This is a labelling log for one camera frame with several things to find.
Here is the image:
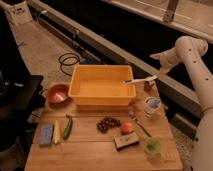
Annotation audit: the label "metal spoon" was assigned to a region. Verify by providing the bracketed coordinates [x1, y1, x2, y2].
[129, 112, 152, 137]

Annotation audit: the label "red bowl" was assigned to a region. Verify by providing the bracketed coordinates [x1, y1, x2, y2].
[46, 83, 69, 104]

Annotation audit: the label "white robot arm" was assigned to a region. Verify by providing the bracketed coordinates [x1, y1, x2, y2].
[150, 36, 213, 171]

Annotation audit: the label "yellow plastic bin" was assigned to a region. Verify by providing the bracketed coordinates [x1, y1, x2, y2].
[68, 65, 136, 106]

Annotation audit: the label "clear glass cup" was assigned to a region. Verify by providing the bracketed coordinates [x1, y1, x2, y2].
[144, 96, 161, 118]

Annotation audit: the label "white box on floor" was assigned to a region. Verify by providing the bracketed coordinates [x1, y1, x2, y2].
[5, 1, 33, 26]

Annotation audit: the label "blue sponge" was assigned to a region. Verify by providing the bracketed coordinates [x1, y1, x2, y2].
[39, 123, 53, 146]

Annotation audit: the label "black coiled cable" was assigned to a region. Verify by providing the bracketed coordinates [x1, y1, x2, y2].
[58, 52, 82, 77]

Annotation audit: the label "dark red grape bunch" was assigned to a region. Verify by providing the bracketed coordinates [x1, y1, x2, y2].
[96, 117, 121, 133]

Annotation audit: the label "pale yellow corn piece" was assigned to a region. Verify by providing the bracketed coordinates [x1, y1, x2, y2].
[53, 120, 61, 144]

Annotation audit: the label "green plastic cup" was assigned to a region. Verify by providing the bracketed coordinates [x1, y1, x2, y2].
[144, 138, 161, 157]

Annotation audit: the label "black rectangular sponge block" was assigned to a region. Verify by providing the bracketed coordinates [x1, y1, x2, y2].
[114, 132, 139, 150]

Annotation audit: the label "green cucumber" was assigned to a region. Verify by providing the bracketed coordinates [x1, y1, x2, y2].
[62, 115, 73, 140]

